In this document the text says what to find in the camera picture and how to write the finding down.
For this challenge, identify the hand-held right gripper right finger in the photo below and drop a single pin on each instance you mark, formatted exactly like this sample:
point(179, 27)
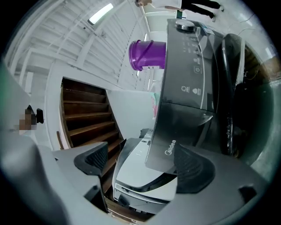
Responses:
point(219, 197)

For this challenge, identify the dark grey detergent drawer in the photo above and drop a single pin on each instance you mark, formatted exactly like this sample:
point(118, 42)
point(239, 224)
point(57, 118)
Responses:
point(175, 127)

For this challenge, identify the black round washing machine door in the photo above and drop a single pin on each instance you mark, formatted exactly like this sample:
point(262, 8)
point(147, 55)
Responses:
point(229, 88)

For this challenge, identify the silver washing machine knob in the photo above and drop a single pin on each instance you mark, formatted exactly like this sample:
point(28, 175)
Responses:
point(185, 24)

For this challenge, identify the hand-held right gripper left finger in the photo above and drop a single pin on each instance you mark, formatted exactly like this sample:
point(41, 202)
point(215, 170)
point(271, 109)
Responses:
point(65, 171)

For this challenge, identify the long ceiling light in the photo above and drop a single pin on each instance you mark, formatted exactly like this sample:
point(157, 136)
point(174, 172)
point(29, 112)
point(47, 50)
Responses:
point(100, 13)

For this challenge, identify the white appliance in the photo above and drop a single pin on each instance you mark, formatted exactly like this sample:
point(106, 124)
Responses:
point(136, 173)

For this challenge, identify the purple plastic bucket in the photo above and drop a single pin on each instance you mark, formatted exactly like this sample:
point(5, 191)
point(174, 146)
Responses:
point(147, 55)

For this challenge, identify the black head-mounted camera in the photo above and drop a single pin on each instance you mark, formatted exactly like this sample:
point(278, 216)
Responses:
point(40, 116)

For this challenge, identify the dark grey washing machine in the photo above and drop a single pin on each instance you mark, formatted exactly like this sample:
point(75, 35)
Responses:
point(186, 77)

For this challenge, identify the brown wooden staircase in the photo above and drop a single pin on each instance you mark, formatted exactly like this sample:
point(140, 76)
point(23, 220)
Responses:
point(87, 118)

